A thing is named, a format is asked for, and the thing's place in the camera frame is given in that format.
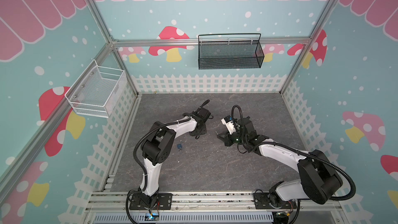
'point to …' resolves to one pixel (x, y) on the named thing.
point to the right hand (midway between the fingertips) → (217, 135)
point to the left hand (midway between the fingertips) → (199, 133)
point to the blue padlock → (180, 146)
